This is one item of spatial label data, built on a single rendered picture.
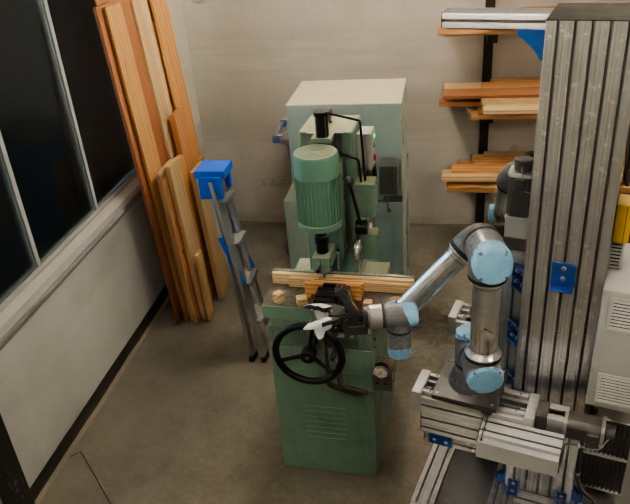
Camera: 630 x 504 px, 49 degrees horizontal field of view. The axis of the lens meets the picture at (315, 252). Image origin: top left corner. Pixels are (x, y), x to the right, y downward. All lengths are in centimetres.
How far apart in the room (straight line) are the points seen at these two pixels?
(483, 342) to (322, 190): 84
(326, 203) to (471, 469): 127
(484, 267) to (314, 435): 145
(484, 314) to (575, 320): 41
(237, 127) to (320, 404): 274
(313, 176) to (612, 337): 116
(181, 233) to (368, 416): 170
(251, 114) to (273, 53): 49
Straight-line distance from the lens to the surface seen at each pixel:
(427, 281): 220
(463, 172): 467
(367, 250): 292
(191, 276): 428
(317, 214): 262
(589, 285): 236
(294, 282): 289
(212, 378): 393
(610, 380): 250
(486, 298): 210
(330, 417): 309
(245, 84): 512
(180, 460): 351
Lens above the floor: 242
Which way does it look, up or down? 29 degrees down
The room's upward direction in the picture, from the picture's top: 5 degrees counter-clockwise
